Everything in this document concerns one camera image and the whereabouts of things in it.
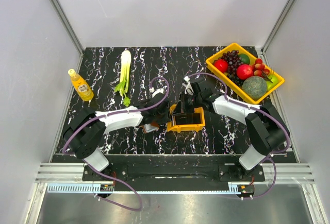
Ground dark green avocado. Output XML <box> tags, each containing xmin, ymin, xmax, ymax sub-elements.
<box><xmin>238</xmin><ymin>54</ymin><xmax>250</xmax><ymax>65</ymax></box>

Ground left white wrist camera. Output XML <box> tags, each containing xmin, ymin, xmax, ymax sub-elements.
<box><xmin>149</xmin><ymin>87</ymin><xmax>165</xmax><ymax>98</ymax></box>

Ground small orange plastic bin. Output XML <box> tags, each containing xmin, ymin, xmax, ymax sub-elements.
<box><xmin>167</xmin><ymin>104</ymin><xmax>205</xmax><ymax>133</ymax></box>

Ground red lychee cluster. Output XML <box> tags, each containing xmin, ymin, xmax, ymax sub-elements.
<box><xmin>252</xmin><ymin>58</ymin><xmax>270</xmax><ymax>77</ymax></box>

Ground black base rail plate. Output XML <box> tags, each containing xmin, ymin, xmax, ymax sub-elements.
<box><xmin>82</xmin><ymin>154</ymin><xmax>266</xmax><ymax>183</ymax></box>

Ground brown leather card holder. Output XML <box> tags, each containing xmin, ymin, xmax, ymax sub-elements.
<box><xmin>141</xmin><ymin>122</ymin><xmax>159</xmax><ymax>133</ymax></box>

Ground dark purple grape bunch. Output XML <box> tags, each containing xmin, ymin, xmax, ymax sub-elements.
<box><xmin>220</xmin><ymin>50</ymin><xmax>244</xmax><ymax>87</ymax></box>

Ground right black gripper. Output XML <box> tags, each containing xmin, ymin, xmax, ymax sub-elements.
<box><xmin>172</xmin><ymin>92</ymin><xmax>202</xmax><ymax>116</ymax></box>

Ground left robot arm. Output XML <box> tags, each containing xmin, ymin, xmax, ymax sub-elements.
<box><xmin>62</xmin><ymin>94</ymin><xmax>170</xmax><ymax>180</ymax></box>

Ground red apple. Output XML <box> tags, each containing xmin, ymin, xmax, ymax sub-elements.
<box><xmin>213</xmin><ymin>59</ymin><xmax>228</xmax><ymax>73</ymax></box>

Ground yellow juice bottle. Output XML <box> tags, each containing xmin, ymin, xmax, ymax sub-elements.
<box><xmin>68</xmin><ymin>69</ymin><xmax>94</xmax><ymax>101</ymax></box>

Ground black credit card in bin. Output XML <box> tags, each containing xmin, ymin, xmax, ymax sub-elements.
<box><xmin>172</xmin><ymin>113</ymin><xmax>202</xmax><ymax>126</ymax></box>

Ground large yellow fruit tray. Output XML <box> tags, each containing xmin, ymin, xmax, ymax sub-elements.
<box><xmin>206</xmin><ymin>43</ymin><xmax>285</xmax><ymax>104</ymax></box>

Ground green netted melon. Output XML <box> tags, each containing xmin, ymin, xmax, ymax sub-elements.
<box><xmin>242</xmin><ymin>76</ymin><xmax>267</xmax><ymax>100</ymax></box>

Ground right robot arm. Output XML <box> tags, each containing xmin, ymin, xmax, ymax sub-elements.
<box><xmin>181</xmin><ymin>82</ymin><xmax>290</xmax><ymax>181</ymax></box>

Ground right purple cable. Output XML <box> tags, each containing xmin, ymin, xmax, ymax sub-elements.
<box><xmin>184</xmin><ymin>72</ymin><xmax>291</xmax><ymax>200</ymax></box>

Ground red pomegranate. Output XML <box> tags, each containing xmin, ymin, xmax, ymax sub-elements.
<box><xmin>236</xmin><ymin>64</ymin><xmax>254</xmax><ymax>80</ymax></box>

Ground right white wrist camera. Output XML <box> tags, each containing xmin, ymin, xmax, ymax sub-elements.
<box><xmin>182</xmin><ymin>76</ymin><xmax>194</xmax><ymax>95</ymax></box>

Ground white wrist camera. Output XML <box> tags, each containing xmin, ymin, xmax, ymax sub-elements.
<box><xmin>149</xmin><ymin>87</ymin><xmax>165</xmax><ymax>98</ymax></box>
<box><xmin>182</xmin><ymin>76</ymin><xmax>194</xmax><ymax>95</ymax></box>

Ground green apple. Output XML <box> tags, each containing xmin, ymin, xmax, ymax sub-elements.
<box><xmin>266</xmin><ymin>75</ymin><xmax>279</xmax><ymax>92</ymax></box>

